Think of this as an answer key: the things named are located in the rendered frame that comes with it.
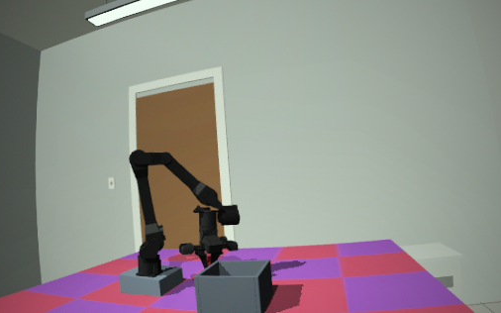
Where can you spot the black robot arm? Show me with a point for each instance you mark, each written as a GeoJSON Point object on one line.
{"type": "Point", "coordinates": [149, 260]}

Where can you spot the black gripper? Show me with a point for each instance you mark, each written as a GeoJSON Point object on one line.
{"type": "Point", "coordinates": [187, 249]}

